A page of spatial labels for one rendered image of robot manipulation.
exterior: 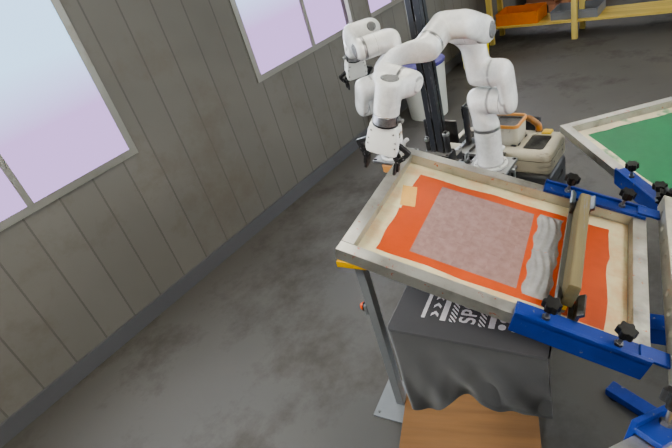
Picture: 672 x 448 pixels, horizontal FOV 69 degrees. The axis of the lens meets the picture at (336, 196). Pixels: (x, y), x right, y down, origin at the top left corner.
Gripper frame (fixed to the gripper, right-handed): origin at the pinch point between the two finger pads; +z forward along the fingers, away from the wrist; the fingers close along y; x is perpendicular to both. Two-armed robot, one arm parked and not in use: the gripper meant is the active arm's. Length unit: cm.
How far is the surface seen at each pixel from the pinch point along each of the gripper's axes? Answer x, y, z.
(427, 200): -8.3, -13.9, 13.8
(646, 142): -100, -82, 22
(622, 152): -92, -74, 24
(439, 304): 7.2, -26.6, 41.6
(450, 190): -17.1, -19.1, 13.8
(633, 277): 1, -73, 12
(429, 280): 27.5, -25.2, 11.3
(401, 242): 14.0, -13.0, 14.2
